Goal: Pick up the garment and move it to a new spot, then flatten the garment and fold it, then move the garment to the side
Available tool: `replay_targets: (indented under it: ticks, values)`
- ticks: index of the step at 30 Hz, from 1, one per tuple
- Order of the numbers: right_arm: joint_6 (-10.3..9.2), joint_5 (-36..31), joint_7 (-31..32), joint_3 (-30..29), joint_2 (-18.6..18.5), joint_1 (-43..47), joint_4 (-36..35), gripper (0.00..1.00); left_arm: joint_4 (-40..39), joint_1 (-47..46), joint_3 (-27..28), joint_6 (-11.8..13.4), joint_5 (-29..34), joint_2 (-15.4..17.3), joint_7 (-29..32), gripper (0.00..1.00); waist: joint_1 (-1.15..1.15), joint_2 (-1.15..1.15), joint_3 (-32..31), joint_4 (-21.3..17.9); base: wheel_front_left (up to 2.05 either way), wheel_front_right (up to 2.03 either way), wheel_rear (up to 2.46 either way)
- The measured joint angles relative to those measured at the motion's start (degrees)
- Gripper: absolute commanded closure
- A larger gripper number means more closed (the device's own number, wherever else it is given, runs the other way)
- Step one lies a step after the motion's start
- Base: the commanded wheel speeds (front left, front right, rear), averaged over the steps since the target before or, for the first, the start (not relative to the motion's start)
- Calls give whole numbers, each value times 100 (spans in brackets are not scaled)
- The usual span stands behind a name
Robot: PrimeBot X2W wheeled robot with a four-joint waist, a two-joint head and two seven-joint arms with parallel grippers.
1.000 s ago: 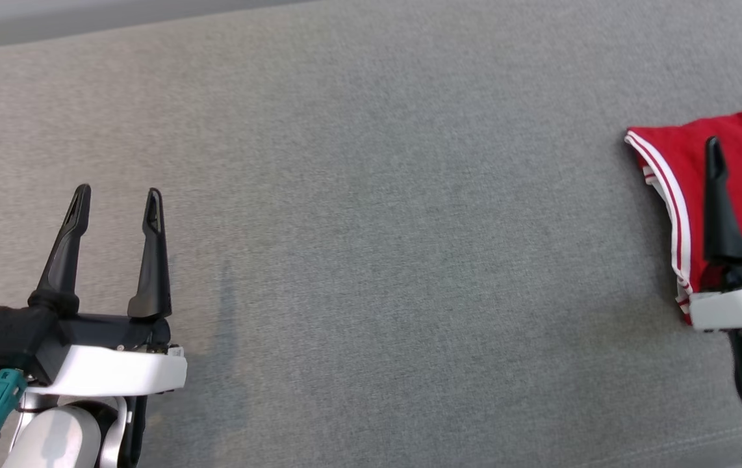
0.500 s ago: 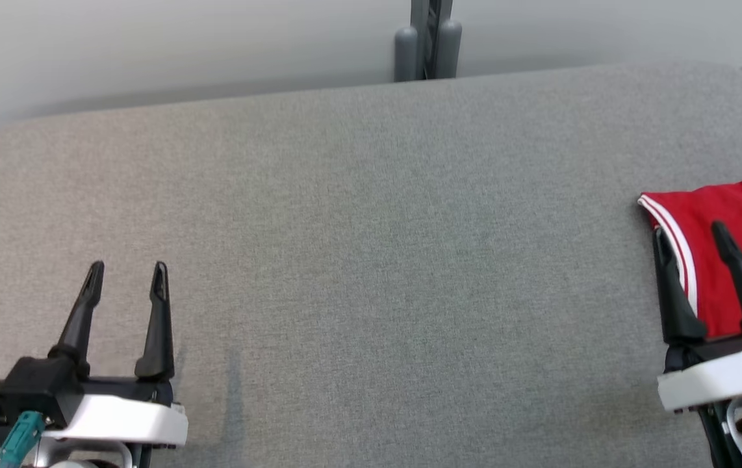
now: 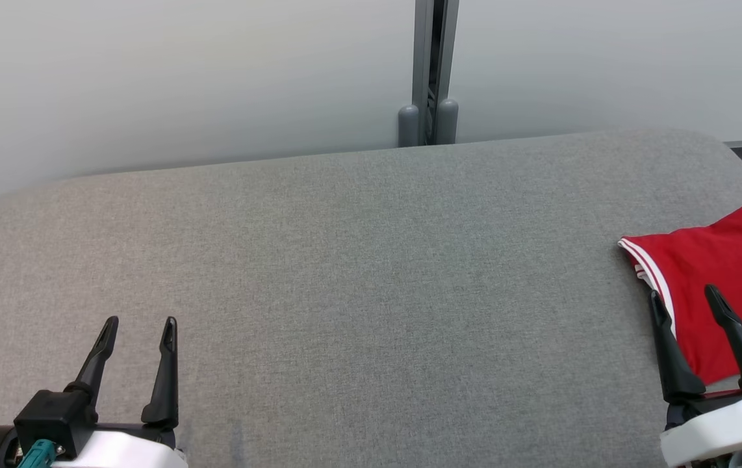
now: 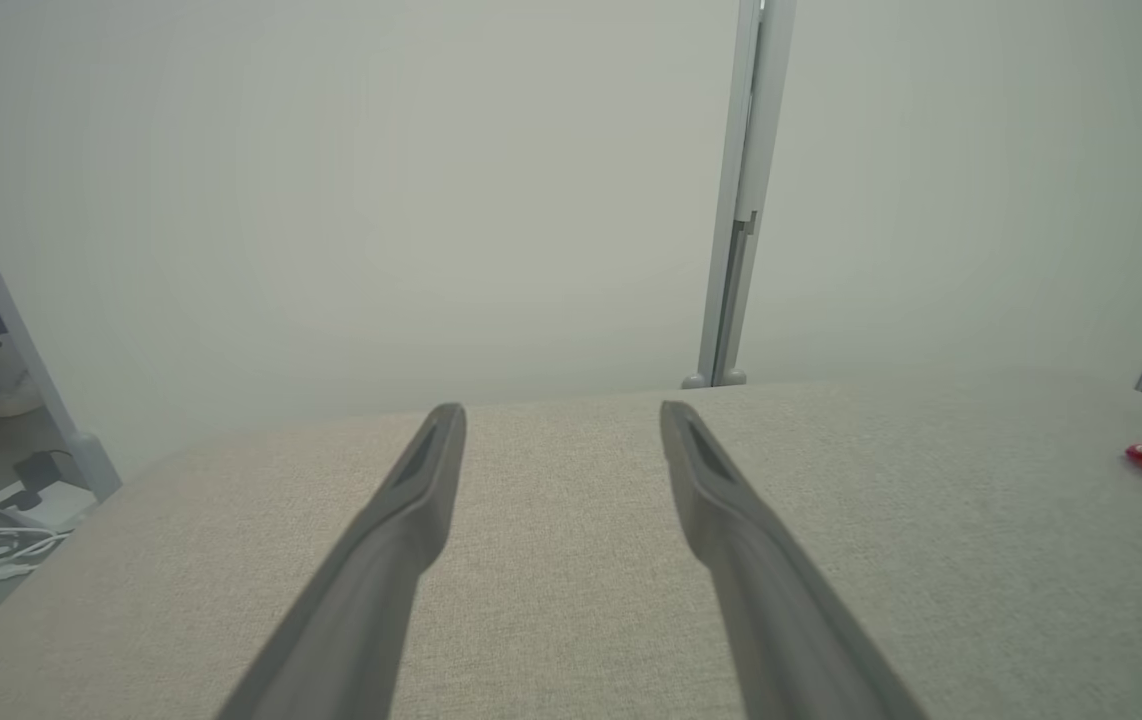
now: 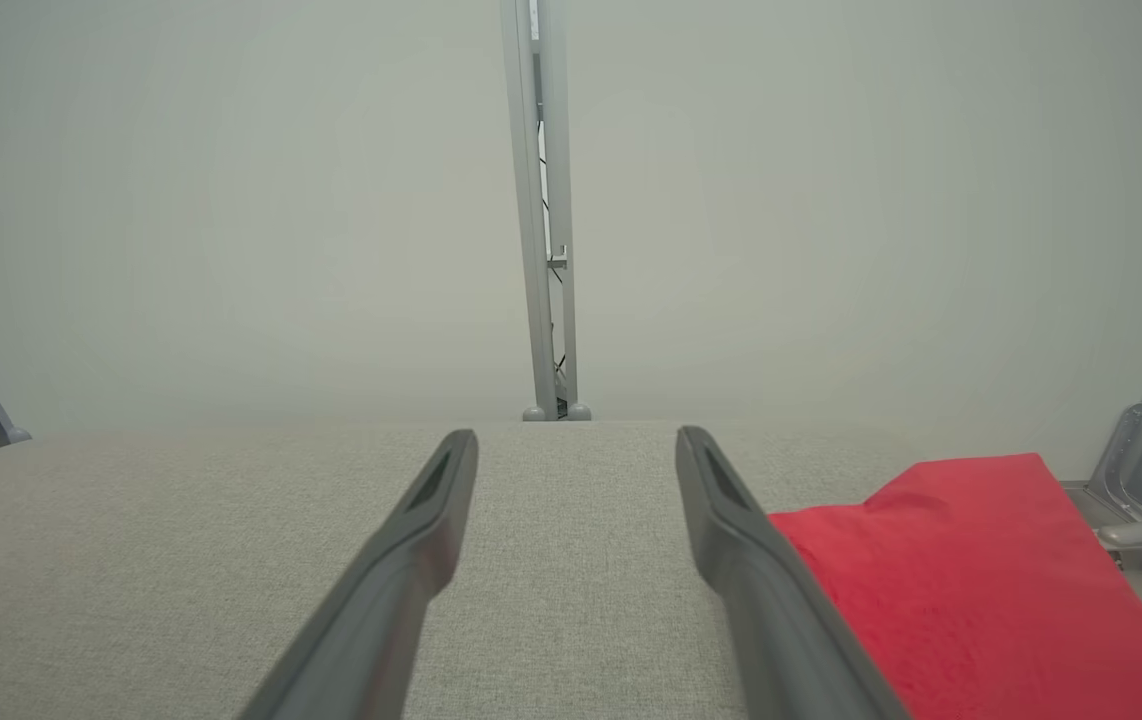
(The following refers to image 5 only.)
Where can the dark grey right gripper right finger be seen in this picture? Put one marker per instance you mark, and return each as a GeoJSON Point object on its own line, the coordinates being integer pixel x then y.
{"type": "Point", "coordinates": [781, 620]}

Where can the red shorts white waistband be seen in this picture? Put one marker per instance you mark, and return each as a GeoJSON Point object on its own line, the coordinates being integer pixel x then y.
{"type": "Point", "coordinates": [991, 590]}

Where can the grey truss post round feet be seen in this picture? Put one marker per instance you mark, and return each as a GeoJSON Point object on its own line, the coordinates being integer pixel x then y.
{"type": "Point", "coordinates": [536, 250]}

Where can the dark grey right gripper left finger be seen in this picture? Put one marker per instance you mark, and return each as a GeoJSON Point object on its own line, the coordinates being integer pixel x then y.
{"type": "Point", "coordinates": [381, 600]}

